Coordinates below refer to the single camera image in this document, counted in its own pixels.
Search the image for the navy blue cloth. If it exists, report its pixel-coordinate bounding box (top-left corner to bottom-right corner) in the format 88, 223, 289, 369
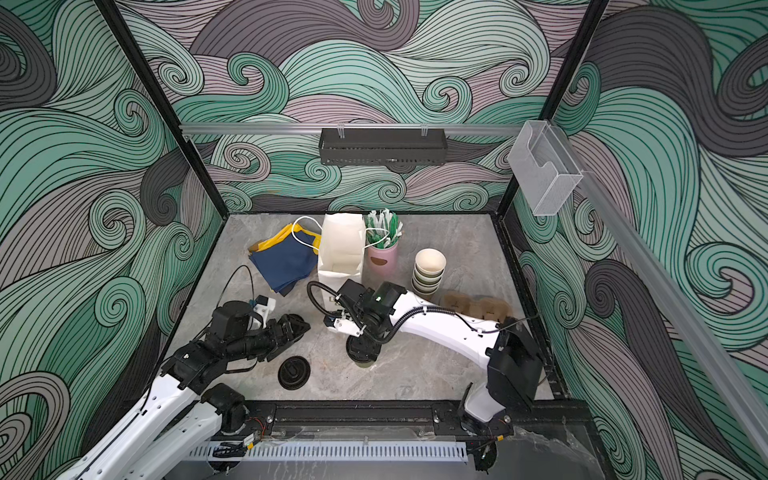
249, 233, 317, 297

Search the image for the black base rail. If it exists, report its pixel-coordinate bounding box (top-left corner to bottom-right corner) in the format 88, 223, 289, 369
227, 398, 589, 439

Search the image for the white paper takeout bag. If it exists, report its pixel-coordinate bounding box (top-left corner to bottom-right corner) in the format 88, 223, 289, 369
292, 213, 367, 290

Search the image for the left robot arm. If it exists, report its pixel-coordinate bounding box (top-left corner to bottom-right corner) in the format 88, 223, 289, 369
60, 296, 310, 479

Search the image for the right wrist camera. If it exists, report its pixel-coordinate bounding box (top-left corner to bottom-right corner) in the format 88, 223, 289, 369
323, 316, 362, 337

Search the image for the black wall shelf tray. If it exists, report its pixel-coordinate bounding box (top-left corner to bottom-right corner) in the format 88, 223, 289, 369
318, 127, 448, 166

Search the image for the stack of paper cups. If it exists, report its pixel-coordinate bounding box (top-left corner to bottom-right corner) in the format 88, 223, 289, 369
411, 248, 447, 299

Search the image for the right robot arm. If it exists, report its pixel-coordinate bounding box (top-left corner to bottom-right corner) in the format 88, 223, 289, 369
325, 280, 543, 423

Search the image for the yellow cloth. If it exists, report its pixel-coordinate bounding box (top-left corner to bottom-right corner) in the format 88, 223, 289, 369
248, 224, 321, 253

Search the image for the brown pulp cup carrier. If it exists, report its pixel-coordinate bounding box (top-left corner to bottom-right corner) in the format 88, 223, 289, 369
437, 290, 514, 324

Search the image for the white slotted cable duct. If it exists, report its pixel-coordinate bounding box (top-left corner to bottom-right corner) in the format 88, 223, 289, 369
185, 440, 468, 462

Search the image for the clear acrylic wall holder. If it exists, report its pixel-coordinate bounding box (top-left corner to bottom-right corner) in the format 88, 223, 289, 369
507, 120, 583, 217

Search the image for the pink cup holder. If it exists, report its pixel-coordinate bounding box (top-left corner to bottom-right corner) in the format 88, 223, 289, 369
366, 245, 398, 279

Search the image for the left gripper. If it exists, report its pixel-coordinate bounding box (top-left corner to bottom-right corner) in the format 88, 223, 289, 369
228, 314, 312, 363

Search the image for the black cup lid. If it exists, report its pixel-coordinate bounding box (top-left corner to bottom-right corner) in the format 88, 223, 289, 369
345, 336, 381, 362
277, 356, 311, 391

